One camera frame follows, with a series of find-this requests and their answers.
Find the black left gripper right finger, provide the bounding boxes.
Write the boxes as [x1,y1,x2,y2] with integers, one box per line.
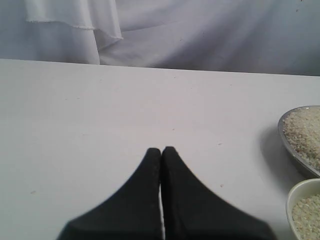
[161,146,276,240]

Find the white backdrop cloth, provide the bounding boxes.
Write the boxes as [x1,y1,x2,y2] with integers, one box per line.
[0,0,320,76]

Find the white bowl of rice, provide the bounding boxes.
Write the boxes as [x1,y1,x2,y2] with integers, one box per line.
[286,178,320,240]

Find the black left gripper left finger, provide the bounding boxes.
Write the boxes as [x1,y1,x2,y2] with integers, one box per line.
[58,148,162,240]

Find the steel plate of rice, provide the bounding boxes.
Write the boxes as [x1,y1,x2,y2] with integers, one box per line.
[277,105,320,178]

